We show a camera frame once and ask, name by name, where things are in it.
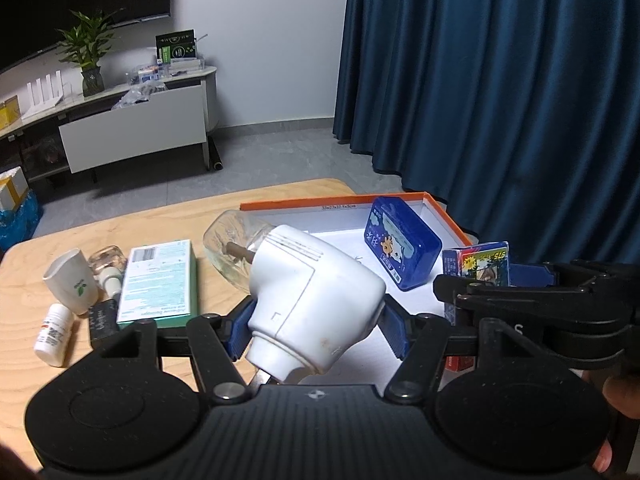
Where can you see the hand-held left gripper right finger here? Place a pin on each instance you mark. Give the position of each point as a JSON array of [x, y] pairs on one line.
[[395, 330]]

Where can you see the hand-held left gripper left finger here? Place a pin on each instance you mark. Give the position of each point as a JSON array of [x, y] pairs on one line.
[[240, 332]]

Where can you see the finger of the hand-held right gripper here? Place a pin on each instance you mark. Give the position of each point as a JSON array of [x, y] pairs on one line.
[[540, 320], [530, 275]]

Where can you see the colourful card box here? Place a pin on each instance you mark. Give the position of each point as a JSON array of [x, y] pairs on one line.
[[482, 262]]

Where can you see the white plug-in mosquito repellent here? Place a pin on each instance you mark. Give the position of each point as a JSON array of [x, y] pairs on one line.
[[310, 290]]

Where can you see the teal medicine box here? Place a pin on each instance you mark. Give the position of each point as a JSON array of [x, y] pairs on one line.
[[157, 285]]

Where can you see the orange and white cardboard box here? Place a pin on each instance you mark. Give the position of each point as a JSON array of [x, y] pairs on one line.
[[340, 245]]

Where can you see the white pill bottle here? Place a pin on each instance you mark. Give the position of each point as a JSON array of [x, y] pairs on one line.
[[52, 335]]

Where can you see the person's right hand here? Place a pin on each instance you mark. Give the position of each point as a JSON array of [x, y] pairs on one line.
[[625, 395]]

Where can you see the blue tin box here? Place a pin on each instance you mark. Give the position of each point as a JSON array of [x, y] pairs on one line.
[[395, 240]]

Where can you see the small black box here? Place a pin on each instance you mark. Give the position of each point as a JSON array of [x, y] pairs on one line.
[[102, 320]]

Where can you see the small clear glass bottle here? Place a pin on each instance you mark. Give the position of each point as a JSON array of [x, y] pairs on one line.
[[107, 260]]

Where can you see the black roll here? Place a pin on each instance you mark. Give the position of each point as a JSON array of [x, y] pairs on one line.
[[215, 152]]

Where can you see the blue curtain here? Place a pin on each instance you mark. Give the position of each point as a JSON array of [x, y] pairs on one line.
[[475, 85]]

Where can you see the white television cabinet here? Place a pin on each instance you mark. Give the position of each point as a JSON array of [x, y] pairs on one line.
[[135, 125]]

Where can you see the blue plastic bag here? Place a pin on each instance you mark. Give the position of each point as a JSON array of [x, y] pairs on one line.
[[20, 225]]

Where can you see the clear plastic bag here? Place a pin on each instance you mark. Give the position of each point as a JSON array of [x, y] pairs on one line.
[[137, 95]]

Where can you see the clear plastic container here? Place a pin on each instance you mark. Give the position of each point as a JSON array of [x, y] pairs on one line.
[[147, 75]]

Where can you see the black and green box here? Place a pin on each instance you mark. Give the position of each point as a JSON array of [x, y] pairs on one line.
[[175, 45]]

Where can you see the white router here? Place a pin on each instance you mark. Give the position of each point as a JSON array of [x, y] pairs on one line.
[[47, 95]]

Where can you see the yellow box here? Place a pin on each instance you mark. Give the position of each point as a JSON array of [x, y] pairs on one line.
[[10, 112]]

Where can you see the potted green plant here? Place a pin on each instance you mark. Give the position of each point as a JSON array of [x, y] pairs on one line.
[[90, 40]]

